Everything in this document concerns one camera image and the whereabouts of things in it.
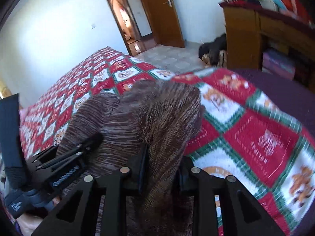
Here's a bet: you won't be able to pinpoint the brown knitted sun sweater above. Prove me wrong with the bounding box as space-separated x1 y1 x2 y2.
57 80 205 235

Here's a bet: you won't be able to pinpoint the brown wooden desk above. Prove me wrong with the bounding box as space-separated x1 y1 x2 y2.
219 2 314 91

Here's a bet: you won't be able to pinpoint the black clothes on floor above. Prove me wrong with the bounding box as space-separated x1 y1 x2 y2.
198 33 227 67

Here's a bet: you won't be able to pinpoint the person's left hand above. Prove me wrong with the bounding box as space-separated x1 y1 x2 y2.
15 196 62 236

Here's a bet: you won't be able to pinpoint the red green patchwork bedspread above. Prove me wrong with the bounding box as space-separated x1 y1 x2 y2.
20 47 314 235

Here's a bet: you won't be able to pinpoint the purple boxes under desk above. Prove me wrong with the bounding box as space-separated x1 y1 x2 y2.
262 50 296 80

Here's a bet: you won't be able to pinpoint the brown wooden door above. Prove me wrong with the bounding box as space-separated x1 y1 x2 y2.
142 0 185 48

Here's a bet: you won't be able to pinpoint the red gift bag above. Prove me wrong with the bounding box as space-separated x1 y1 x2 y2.
292 0 312 24

